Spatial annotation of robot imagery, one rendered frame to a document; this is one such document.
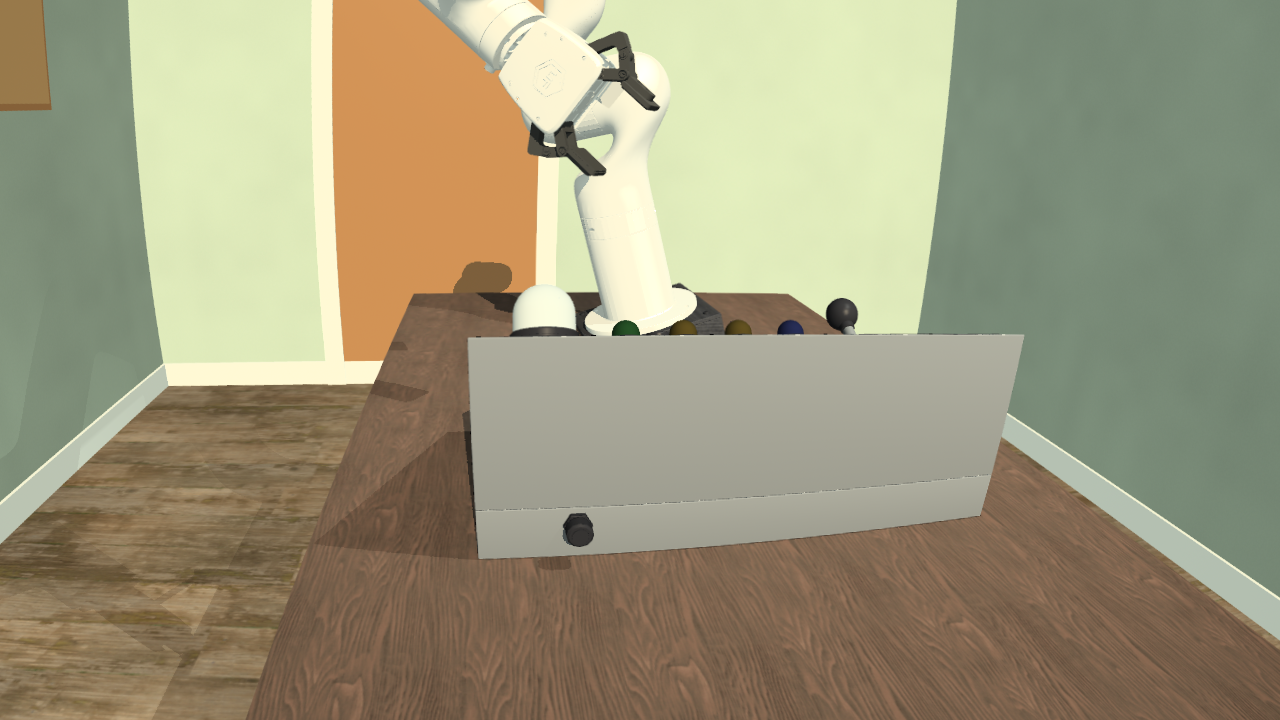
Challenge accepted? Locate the grey console housing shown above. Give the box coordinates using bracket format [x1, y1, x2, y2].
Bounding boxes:
[467, 284, 1024, 559]

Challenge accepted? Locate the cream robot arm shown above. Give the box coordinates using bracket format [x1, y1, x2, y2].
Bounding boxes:
[419, 0, 698, 336]

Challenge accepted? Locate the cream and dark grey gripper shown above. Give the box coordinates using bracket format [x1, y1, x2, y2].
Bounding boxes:
[498, 18, 660, 176]

